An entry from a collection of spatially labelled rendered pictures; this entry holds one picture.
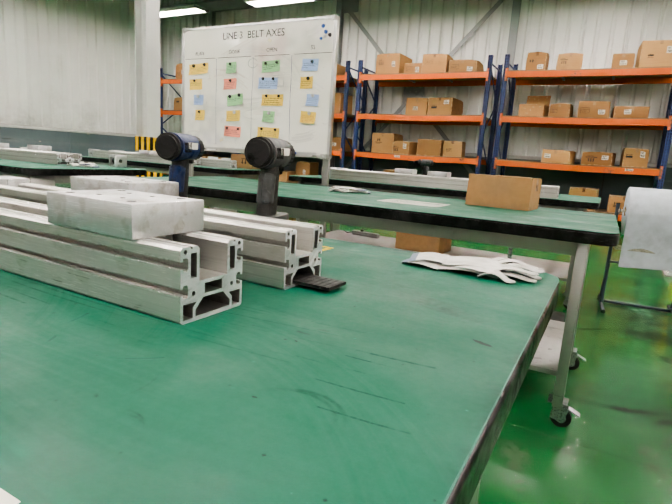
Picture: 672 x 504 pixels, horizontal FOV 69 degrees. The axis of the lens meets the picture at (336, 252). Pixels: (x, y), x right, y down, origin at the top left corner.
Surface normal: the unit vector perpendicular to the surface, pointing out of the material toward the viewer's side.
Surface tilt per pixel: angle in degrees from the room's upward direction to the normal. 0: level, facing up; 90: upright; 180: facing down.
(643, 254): 89
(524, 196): 89
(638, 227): 103
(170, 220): 90
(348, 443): 0
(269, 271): 90
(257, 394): 0
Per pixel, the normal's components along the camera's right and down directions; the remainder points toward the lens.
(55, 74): 0.87, 0.14
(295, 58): -0.49, 0.14
